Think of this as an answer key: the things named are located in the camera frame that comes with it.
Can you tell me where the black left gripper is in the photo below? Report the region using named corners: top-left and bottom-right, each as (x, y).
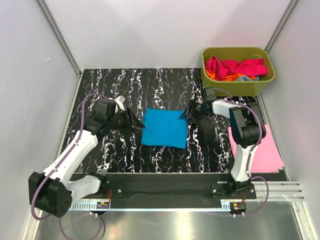
top-left (107, 107), bottom-right (145, 136)

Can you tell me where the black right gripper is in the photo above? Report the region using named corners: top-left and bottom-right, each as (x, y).
top-left (179, 99), bottom-right (209, 125)

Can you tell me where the blue t shirt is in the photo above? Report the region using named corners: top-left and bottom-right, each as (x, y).
top-left (141, 108), bottom-right (188, 149)

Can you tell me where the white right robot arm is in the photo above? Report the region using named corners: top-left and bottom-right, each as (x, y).
top-left (179, 87), bottom-right (267, 199)

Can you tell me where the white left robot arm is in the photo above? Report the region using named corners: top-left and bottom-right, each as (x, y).
top-left (28, 95), bottom-right (145, 221)

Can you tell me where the magenta t shirt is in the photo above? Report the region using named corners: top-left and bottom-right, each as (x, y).
top-left (204, 56), bottom-right (268, 80)

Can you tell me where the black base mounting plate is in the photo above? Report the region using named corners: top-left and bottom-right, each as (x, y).
top-left (68, 172), bottom-right (287, 210)

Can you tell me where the grey t shirt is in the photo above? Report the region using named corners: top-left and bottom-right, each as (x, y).
top-left (235, 75), bottom-right (260, 82)

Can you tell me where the olive green plastic bin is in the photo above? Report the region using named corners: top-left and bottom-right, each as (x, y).
top-left (201, 47), bottom-right (276, 97)

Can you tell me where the folded pink t shirt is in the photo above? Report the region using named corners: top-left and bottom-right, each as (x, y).
top-left (228, 124), bottom-right (285, 174)

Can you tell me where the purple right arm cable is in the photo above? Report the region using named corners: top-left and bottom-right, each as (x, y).
top-left (212, 87), bottom-right (270, 218)

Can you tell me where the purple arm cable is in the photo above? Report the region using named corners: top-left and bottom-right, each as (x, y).
top-left (31, 93), bottom-right (111, 239)
top-left (212, 87), bottom-right (270, 218)

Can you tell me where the white slotted cable duct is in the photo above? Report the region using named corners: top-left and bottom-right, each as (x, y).
top-left (69, 200), bottom-right (231, 212)

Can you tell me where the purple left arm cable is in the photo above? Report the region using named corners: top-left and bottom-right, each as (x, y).
top-left (31, 93), bottom-right (111, 239)

